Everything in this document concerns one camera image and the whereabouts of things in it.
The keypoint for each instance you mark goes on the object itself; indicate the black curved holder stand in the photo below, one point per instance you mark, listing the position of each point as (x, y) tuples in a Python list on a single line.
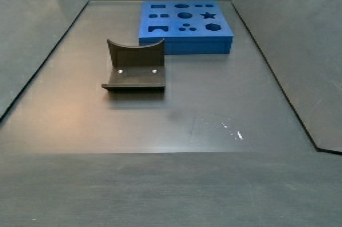
[(138, 66)]

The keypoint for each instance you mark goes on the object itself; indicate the blue shape sorter box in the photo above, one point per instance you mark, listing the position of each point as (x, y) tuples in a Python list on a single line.
[(192, 26)]

